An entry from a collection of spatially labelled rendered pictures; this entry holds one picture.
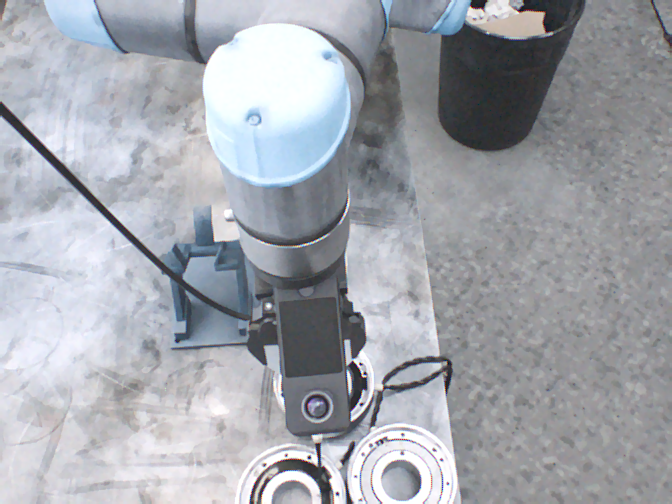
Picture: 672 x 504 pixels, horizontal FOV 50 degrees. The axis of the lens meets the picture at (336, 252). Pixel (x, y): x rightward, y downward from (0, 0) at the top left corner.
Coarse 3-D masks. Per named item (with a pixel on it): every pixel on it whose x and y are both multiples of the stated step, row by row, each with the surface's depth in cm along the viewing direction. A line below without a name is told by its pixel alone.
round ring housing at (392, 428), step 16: (384, 432) 72; (400, 432) 73; (416, 432) 72; (368, 448) 72; (432, 448) 72; (352, 464) 70; (384, 464) 71; (400, 464) 73; (416, 464) 71; (448, 464) 71; (352, 480) 70; (448, 480) 70; (352, 496) 68; (384, 496) 69; (416, 496) 69; (448, 496) 69
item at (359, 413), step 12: (360, 360) 77; (276, 372) 75; (348, 372) 76; (372, 372) 75; (276, 384) 74; (348, 384) 75; (372, 384) 74; (276, 396) 74; (372, 396) 74; (360, 408) 74; (360, 420) 74
